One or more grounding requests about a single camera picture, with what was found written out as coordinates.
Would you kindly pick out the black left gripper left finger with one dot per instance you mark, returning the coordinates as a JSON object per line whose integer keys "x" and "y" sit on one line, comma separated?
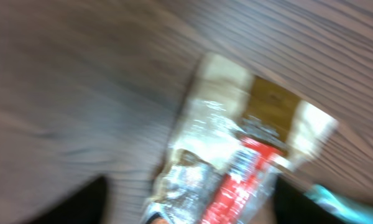
{"x": 86, "y": 206}

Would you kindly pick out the teal snack packet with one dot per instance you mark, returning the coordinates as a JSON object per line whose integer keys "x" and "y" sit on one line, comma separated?
{"x": 345, "y": 209}

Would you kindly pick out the beige cookie bag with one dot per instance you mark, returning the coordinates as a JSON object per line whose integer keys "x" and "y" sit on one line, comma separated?
{"x": 226, "y": 100}

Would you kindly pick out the red snack bar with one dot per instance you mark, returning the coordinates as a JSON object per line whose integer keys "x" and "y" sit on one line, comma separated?
{"x": 235, "y": 198}

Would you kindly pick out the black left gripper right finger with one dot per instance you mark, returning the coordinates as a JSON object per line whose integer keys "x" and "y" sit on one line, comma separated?
{"x": 292, "y": 207}

